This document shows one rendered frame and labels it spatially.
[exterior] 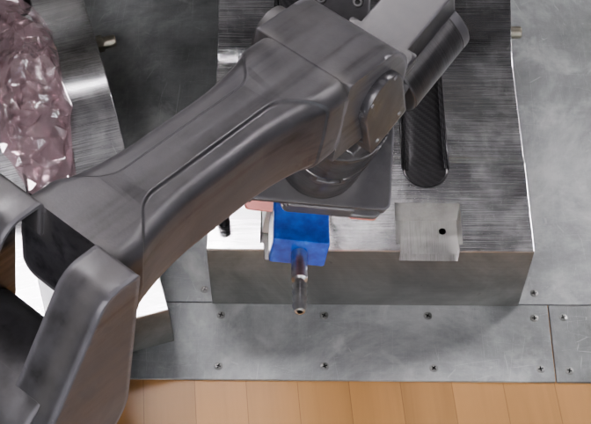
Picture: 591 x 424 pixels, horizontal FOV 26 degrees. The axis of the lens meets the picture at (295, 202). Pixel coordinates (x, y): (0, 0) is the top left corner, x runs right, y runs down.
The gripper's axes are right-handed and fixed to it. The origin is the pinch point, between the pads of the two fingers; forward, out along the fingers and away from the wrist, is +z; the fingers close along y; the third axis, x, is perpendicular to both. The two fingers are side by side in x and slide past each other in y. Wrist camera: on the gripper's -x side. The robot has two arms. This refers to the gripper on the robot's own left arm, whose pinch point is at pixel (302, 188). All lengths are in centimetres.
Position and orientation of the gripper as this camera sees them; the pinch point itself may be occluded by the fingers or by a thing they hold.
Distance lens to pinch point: 97.7
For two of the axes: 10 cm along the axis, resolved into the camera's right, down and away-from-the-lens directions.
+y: -9.9, -0.9, -1.2
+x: -0.6, 9.7, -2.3
